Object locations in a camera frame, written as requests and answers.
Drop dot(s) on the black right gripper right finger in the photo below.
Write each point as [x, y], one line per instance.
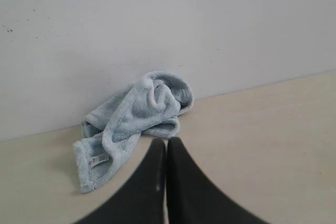
[192, 197]

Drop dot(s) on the light blue fluffy towel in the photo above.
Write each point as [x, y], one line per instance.
[150, 106]

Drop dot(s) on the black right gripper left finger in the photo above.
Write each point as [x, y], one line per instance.
[141, 198]

